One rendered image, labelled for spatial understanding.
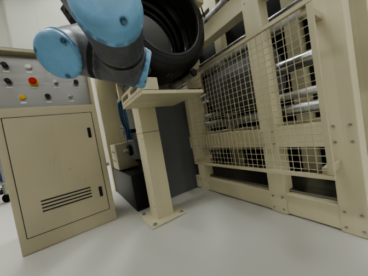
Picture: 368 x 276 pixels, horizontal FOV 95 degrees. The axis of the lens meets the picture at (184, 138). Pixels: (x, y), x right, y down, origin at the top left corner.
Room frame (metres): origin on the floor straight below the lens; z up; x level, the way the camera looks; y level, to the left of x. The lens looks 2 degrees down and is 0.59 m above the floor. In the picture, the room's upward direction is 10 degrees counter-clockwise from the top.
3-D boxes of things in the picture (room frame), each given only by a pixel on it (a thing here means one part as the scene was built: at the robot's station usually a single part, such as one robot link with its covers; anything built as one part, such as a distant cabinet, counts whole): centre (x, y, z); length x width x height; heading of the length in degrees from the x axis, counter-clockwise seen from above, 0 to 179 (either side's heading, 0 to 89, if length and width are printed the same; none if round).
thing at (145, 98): (1.03, 0.10, 0.80); 0.37 x 0.36 x 0.02; 123
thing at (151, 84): (0.95, 0.21, 0.84); 0.36 x 0.09 x 0.06; 33
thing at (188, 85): (1.42, -0.10, 1.05); 0.20 x 0.15 x 0.30; 33
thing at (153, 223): (1.23, 0.25, 0.01); 0.27 x 0.27 x 0.02; 33
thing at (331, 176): (1.02, -0.31, 0.65); 0.90 x 0.02 x 0.70; 33
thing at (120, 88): (1.18, 0.19, 0.90); 0.40 x 0.03 x 0.10; 123
